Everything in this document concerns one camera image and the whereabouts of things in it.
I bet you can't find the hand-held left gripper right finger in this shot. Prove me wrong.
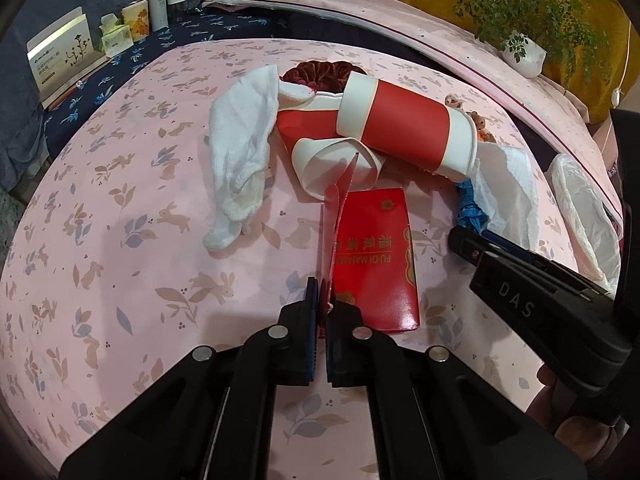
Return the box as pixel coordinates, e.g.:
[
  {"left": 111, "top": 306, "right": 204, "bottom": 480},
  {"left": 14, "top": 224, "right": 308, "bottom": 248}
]
[{"left": 325, "top": 302, "right": 588, "bottom": 480}]

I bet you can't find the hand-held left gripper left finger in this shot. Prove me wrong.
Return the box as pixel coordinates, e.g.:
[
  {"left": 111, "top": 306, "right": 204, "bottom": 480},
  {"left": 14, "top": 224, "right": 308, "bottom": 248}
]
[{"left": 59, "top": 276, "right": 321, "bottom": 480}]

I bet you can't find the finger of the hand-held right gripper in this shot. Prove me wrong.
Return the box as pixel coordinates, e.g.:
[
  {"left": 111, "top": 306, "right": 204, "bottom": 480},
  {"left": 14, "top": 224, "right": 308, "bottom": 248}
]
[
  {"left": 481, "top": 231, "right": 617, "bottom": 303},
  {"left": 447, "top": 225, "right": 485, "bottom": 270}
]

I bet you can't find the trash bin with white liner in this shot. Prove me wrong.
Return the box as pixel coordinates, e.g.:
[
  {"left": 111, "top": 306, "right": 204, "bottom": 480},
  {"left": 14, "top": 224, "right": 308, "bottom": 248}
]
[{"left": 545, "top": 152, "right": 627, "bottom": 297}]

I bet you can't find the person's right hand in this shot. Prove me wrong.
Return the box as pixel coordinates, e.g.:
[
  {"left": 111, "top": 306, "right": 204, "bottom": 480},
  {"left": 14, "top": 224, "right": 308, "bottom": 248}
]
[{"left": 529, "top": 366, "right": 630, "bottom": 480}]

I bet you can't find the blue plastic wrapper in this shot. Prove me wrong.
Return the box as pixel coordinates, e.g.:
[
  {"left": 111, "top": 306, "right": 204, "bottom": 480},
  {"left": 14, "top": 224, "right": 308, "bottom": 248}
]
[{"left": 454, "top": 177, "right": 489, "bottom": 234}]

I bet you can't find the white tissue paper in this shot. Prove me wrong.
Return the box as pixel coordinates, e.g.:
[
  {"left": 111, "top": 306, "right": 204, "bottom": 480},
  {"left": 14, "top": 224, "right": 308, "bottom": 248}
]
[{"left": 470, "top": 142, "right": 544, "bottom": 257}]

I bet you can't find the small doll figurine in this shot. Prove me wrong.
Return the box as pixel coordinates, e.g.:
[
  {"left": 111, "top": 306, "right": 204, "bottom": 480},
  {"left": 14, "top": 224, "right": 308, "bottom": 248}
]
[{"left": 445, "top": 94, "right": 499, "bottom": 144}]

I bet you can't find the red and white paper cup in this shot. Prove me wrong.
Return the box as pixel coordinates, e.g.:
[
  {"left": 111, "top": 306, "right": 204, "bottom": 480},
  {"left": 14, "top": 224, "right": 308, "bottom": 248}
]
[{"left": 336, "top": 71, "right": 484, "bottom": 182}]

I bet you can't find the crushed red white paper cup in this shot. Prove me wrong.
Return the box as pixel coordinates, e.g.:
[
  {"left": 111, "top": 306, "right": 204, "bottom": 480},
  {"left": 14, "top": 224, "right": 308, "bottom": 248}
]
[{"left": 276, "top": 84, "right": 387, "bottom": 202}]

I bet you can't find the green plant in white pot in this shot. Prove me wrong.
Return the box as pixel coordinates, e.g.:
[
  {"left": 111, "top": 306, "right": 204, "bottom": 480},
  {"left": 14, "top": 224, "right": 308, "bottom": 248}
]
[{"left": 452, "top": 0, "right": 614, "bottom": 81}]

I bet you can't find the pink dotted sheet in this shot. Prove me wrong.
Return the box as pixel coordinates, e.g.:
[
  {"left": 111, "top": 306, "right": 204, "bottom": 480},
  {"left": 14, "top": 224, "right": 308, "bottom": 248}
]
[{"left": 202, "top": 0, "right": 617, "bottom": 161}]

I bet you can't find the dark red scrunchie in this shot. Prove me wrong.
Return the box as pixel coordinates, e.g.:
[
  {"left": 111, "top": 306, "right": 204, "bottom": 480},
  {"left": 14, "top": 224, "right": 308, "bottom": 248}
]
[{"left": 280, "top": 60, "right": 369, "bottom": 99}]

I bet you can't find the pink rabbit-print tablecloth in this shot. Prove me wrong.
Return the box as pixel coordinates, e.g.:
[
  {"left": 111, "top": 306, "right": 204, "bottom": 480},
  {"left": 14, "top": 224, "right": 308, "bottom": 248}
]
[{"left": 0, "top": 37, "right": 626, "bottom": 480}]

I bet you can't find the navy floral cloth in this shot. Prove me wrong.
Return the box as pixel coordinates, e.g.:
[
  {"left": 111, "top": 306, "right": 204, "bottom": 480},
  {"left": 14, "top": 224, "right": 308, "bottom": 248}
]
[{"left": 42, "top": 12, "right": 282, "bottom": 157}]

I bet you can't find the orange floral tissue pack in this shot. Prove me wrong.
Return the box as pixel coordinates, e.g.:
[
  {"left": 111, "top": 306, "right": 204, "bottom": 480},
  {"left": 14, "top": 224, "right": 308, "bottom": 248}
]
[{"left": 121, "top": 1, "right": 151, "bottom": 43}]

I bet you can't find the green tissue pack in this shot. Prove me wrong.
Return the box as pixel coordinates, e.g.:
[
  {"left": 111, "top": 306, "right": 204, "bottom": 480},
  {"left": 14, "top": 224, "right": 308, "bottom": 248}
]
[{"left": 98, "top": 14, "right": 126, "bottom": 57}]

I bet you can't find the slim white bottle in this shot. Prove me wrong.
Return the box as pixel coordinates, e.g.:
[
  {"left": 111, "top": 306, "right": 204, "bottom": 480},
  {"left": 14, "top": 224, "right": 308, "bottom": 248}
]
[{"left": 146, "top": 0, "right": 170, "bottom": 32}]

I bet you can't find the white printed carton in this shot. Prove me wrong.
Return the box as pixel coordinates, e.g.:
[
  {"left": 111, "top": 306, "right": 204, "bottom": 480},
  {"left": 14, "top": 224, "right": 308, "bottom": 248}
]
[{"left": 26, "top": 7, "right": 109, "bottom": 111}]

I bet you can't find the white cable with switch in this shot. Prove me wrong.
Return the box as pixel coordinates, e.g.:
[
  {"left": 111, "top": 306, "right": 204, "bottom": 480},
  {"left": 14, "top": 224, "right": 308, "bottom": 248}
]
[{"left": 612, "top": 20, "right": 632, "bottom": 109}]

